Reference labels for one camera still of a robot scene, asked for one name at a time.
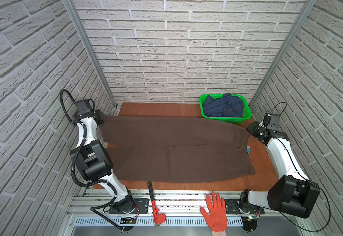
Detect brown trousers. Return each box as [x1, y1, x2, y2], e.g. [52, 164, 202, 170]
[100, 117, 255, 183]

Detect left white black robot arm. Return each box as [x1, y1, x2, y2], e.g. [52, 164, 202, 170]
[70, 110, 136, 214]

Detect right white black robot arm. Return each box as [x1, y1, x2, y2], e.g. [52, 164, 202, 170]
[239, 121, 320, 218]

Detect navy blue trousers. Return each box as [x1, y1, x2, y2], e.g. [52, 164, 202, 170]
[203, 93, 244, 118]

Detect red gloved hand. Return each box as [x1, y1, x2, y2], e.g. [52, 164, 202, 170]
[200, 192, 227, 236]

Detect green plastic basket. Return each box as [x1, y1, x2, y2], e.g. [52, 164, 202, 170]
[199, 94, 252, 124]

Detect small black electronics box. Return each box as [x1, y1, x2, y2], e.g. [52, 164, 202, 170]
[120, 217, 137, 225]

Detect red pipe wrench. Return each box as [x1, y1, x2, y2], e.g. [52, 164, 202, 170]
[148, 181, 167, 227]

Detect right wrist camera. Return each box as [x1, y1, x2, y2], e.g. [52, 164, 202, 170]
[262, 113, 281, 127]

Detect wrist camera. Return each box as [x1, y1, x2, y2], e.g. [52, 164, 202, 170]
[262, 113, 281, 127]
[75, 99, 92, 114]

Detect black corrugated cable conduit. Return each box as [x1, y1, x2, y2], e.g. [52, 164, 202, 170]
[59, 89, 119, 213]

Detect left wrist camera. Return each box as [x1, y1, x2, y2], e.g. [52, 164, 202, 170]
[75, 99, 92, 114]

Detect thin black right cable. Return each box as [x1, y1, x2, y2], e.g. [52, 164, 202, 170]
[265, 101, 332, 233]

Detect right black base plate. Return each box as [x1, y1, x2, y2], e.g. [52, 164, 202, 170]
[225, 199, 265, 215]

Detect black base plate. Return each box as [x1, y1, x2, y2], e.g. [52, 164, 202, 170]
[225, 199, 265, 215]
[109, 198, 151, 214]

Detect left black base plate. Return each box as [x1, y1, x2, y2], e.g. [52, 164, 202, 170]
[109, 198, 151, 214]

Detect aluminium rail frame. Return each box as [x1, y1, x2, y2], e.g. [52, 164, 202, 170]
[60, 188, 306, 235]

